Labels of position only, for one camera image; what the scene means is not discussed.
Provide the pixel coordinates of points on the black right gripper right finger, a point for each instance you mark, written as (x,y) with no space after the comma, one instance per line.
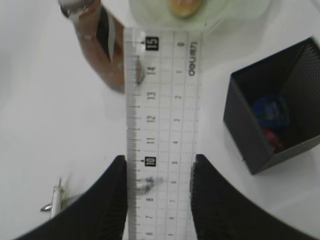
(221,212)

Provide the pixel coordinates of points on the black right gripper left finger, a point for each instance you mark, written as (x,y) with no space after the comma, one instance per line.
(98,214)

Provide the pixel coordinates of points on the beige grip pen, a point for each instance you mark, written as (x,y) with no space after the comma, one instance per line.
(58,201)

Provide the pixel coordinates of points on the white patterned pen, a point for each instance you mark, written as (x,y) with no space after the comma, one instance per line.
(144,185)

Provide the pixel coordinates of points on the blue pencil sharpener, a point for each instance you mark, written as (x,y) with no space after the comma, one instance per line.
(272,112)

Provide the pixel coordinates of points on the clear plastic ruler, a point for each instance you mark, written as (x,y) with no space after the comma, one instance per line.
(162,87)

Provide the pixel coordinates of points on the brown coffee bottle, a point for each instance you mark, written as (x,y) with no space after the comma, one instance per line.
(100,36)

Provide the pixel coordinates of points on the sugared bread roll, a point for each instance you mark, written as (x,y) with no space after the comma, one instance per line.
(184,8)

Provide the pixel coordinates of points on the black mesh pen holder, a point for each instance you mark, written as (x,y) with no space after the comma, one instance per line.
(293,73)

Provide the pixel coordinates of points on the green wavy glass plate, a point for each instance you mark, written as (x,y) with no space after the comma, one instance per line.
(159,14)

